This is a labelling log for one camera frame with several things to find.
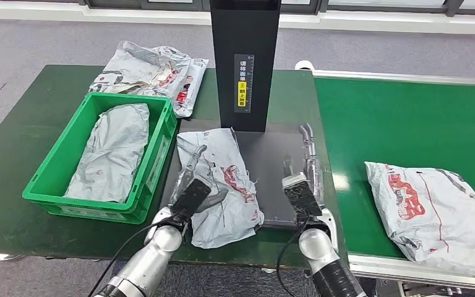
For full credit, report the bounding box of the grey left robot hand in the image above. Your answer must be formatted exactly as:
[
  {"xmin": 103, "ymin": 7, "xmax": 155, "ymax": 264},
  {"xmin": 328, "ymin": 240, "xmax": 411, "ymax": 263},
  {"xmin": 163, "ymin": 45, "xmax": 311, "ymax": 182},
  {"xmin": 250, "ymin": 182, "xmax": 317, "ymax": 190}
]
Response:
[{"xmin": 171, "ymin": 144, "xmax": 230, "ymax": 214}]

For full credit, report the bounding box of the grey red-print parcel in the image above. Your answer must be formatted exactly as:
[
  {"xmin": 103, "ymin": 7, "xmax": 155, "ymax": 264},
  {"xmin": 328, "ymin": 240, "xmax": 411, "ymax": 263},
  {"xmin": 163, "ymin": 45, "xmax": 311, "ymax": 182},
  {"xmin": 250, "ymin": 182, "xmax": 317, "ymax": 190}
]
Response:
[{"xmin": 176, "ymin": 127, "xmax": 265, "ymax": 249}]

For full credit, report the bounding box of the pale grey mailer parcel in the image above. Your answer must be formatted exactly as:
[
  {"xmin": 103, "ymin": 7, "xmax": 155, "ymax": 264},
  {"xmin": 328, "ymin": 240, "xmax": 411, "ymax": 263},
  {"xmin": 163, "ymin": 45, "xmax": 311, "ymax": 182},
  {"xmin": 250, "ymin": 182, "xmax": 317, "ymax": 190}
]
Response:
[{"xmin": 64, "ymin": 103, "xmax": 151, "ymax": 204}]

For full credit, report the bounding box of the black inbound scanner machine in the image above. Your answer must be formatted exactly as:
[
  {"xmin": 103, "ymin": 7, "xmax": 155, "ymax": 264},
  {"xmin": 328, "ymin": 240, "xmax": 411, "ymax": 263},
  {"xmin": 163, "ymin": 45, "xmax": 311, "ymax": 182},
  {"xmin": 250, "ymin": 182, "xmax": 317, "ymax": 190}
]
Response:
[{"xmin": 160, "ymin": 0, "xmax": 325, "ymax": 231}]

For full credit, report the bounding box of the green conveyor belt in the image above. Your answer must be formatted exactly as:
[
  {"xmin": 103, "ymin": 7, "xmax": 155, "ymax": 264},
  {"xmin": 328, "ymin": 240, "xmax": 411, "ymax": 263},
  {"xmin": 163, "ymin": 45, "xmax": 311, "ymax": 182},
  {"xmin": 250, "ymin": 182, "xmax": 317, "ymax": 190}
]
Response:
[{"xmin": 313, "ymin": 76, "xmax": 475, "ymax": 262}]

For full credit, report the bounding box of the large grey red-striped parcel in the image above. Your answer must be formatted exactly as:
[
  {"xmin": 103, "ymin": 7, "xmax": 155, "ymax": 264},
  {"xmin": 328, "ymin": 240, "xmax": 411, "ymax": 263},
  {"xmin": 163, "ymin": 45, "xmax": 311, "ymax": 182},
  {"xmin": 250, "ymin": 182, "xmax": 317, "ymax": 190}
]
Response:
[{"xmin": 364, "ymin": 161, "xmax": 475, "ymax": 280}]

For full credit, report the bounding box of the flat white red-print mailer bag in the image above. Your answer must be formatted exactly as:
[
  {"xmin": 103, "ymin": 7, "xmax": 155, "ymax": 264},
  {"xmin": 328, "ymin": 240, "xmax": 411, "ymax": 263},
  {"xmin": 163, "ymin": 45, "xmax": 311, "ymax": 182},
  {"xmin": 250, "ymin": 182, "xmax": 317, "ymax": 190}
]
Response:
[{"xmin": 171, "ymin": 58, "xmax": 210, "ymax": 119}]

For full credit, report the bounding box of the crumpled silver printed mailer bag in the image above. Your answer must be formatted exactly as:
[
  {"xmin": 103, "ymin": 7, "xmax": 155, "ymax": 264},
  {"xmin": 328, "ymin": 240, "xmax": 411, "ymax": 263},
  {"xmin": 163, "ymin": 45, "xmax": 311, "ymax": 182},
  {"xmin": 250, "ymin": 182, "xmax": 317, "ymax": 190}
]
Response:
[{"xmin": 88, "ymin": 41, "xmax": 193, "ymax": 98}]

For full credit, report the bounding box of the green plastic crate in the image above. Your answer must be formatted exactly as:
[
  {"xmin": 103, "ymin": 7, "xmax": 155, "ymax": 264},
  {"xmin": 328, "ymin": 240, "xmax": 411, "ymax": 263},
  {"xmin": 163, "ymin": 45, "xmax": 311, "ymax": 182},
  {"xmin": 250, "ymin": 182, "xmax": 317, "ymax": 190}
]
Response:
[{"xmin": 22, "ymin": 92, "xmax": 179, "ymax": 225}]

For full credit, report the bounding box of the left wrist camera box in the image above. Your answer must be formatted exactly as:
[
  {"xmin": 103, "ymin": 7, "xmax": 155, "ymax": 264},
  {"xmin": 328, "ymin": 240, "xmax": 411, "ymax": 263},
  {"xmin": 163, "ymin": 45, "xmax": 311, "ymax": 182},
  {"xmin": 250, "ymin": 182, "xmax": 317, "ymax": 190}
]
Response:
[{"xmin": 169, "ymin": 178, "xmax": 213, "ymax": 219}]

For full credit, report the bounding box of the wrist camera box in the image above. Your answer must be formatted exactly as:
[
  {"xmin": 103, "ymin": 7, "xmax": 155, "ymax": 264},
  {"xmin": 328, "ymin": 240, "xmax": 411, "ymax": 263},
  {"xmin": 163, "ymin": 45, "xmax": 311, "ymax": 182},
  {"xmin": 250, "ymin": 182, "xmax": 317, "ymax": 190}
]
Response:
[
  {"xmin": 169, "ymin": 178, "xmax": 213, "ymax": 219},
  {"xmin": 281, "ymin": 172, "xmax": 323, "ymax": 219}
]

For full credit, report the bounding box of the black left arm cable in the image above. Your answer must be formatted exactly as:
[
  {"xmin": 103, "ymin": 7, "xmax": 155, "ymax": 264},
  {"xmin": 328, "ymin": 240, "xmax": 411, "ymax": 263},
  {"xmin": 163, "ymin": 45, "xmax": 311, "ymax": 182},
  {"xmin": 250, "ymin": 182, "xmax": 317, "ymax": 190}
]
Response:
[{"xmin": 87, "ymin": 216, "xmax": 175, "ymax": 297}]

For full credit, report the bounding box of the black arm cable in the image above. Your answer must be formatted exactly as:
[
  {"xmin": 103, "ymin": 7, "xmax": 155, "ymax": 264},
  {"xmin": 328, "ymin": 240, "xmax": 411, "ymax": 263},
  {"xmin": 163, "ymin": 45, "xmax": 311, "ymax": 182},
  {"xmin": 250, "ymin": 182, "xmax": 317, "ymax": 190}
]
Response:
[
  {"xmin": 276, "ymin": 217, "xmax": 310, "ymax": 297},
  {"xmin": 87, "ymin": 216, "xmax": 175, "ymax": 297}
]

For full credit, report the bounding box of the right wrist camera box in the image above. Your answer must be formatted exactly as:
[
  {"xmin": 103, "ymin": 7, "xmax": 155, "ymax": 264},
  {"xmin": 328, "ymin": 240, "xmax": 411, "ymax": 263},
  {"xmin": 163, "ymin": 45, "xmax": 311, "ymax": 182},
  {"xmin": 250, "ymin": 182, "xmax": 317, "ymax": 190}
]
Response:
[{"xmin": 281, "ymin": 172, "xmax": 323, "ymax": 219}]

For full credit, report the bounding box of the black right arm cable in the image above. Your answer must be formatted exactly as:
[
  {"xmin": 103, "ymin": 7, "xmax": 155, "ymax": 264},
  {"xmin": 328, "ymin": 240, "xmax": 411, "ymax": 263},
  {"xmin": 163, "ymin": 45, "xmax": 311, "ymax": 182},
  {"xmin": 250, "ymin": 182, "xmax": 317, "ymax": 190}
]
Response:
[{"xmin": 276, "ymin": 217, "xmax": 310, "ymax": 297}]

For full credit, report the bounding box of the dark window frame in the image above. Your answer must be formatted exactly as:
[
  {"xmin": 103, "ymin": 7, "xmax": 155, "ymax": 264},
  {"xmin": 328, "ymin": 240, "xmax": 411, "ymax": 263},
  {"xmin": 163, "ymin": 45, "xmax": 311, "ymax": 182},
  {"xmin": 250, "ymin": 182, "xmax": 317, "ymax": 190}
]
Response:
[{"xmin": 79, "ymin": 0, "xmax": 475, "ymax": 16}]

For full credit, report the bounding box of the aluminium conveyor frame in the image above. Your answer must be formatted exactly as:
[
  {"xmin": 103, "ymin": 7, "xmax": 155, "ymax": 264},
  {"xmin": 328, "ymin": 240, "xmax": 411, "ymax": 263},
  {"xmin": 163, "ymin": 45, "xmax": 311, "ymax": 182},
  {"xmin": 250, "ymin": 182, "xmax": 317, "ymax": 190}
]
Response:
[{"xmin": 294, "ymin": 60, "xmax": 475, "ymax": 297}]

